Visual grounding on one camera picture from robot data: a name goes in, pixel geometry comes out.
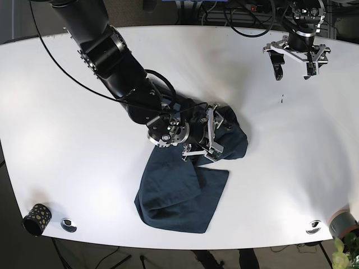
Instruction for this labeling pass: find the navy blue T-shirt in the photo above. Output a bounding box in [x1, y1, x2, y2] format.
[134, 99, 250, 235]

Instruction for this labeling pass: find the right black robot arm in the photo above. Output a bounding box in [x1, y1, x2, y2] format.
[49, 1, 224, 162]

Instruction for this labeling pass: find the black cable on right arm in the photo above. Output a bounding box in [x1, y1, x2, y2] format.
[28, 0, 180, 113]

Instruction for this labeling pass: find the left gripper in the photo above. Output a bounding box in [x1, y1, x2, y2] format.
[263, 29, 331, 81]

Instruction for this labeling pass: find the right metal table grommet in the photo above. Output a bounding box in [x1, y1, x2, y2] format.
[305, 220, 322, 235]

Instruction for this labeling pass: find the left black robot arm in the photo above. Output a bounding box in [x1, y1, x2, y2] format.
[263, 1, 331, 81]

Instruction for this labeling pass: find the metal table grommet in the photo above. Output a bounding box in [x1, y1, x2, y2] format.
[61, 218, 77, 233]
[305, 220, 322, 235]

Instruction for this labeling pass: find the black floral cup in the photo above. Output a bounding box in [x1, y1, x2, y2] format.
[22, 203, 52, 236]

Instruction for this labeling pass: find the grey plant pot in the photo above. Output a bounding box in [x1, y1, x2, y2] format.
[328, 210, 358, 239]

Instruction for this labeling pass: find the left metal table grommet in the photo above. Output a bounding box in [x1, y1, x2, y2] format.
[61, 218, 77, 233]

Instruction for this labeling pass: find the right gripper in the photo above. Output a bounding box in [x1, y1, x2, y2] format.
[182, 104, 225, 162]

